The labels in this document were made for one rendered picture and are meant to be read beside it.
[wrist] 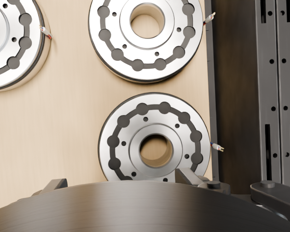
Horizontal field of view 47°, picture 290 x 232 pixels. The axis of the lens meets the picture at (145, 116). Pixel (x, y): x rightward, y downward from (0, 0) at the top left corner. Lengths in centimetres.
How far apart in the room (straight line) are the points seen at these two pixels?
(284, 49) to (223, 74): 8
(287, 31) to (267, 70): 3
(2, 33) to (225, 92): 20
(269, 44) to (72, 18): 18
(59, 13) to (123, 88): 9
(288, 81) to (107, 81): 16
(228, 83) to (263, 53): 6
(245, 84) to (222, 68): 6
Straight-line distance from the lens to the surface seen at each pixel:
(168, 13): 30
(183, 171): 16
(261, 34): 25
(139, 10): 32
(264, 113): 25
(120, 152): 30
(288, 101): 25
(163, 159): 32
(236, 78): 28
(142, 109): 30
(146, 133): 29
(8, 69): 31
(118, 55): 30
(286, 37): 26
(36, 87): 33
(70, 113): 33
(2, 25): 31
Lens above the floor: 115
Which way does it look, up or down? 85 degrees down
